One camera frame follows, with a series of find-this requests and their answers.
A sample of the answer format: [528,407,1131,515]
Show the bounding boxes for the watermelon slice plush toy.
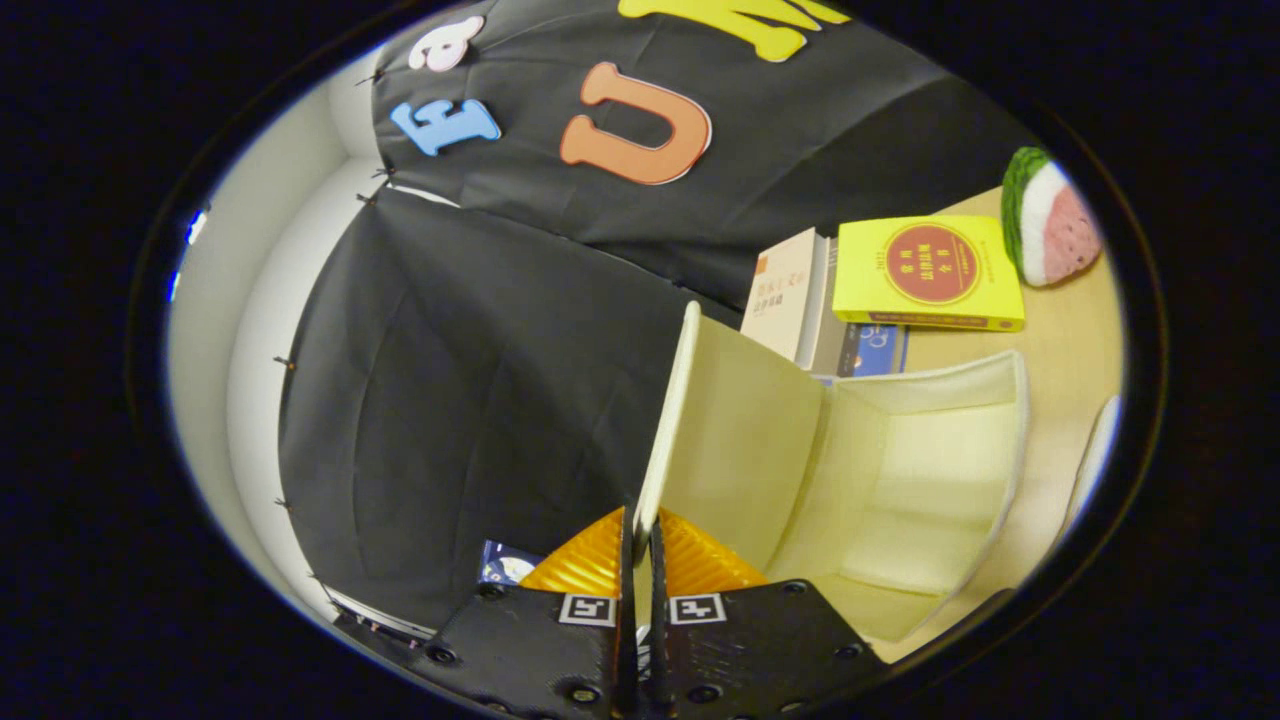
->
[1002,147,1103,289]

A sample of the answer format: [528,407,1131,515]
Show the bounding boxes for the cream fabric storage box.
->
[632,300,1031,646]

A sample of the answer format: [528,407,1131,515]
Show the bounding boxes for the beige book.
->
[740,228,831,366]

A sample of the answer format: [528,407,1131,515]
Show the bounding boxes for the white shoe with striped sides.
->
[1065,395,1121,531]

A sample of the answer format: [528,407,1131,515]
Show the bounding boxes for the yellow book with red circle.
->
[832,215,1026,333]

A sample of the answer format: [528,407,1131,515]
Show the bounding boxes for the black backdrop cloth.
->
[278,0,1041,631]

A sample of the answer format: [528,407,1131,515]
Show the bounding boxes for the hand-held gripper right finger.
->
[645,508,889,720]

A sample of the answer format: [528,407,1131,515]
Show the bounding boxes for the blue printed packet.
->
[478,540,546,586]

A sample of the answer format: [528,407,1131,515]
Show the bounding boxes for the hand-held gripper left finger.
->
[410,508,638,720]

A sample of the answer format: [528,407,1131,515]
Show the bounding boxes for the blue book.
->
[815,322,911,386]

